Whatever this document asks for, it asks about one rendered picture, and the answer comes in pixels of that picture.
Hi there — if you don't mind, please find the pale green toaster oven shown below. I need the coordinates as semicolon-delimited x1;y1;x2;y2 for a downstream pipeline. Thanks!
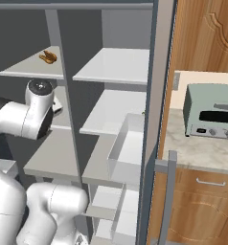
182;82;228;141

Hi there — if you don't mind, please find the brown chicken drumstick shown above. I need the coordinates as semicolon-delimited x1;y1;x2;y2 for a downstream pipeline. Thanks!
38;50;58;65

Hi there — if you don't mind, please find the silver drawer handle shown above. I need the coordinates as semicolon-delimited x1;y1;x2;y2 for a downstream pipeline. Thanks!
195;177;227;188

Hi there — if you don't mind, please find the grey fridge door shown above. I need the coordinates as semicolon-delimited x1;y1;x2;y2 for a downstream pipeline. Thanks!
135;0;178;245

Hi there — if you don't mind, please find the white fridge drawer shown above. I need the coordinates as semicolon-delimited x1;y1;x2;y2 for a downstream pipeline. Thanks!
80;185;124;222

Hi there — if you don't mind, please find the grey wall socket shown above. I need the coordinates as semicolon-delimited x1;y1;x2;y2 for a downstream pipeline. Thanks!
173;72;181;91

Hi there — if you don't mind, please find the grey fridge door handle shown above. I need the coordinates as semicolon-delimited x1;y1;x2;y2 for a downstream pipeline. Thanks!
154;149;178;245

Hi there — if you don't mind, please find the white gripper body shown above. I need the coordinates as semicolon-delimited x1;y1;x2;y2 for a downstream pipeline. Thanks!
52;95;63;114

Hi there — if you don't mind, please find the white fridge shelf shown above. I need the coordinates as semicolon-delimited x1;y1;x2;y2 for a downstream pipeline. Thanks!
22;128;80;180
81;133;125;189
79;89;148;137
72;47;151;86
0;45;65;81

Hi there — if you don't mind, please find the wooden wall cupboard door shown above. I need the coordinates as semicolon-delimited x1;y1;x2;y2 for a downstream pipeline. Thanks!
169;0;228;74

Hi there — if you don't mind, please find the grey fridge freezer cabinet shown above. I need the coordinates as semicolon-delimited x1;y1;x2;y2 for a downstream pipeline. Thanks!
0;0;156;245

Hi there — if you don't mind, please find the white door bin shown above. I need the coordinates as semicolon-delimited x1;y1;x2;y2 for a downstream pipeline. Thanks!
106;112;147;188
110;183;141;245

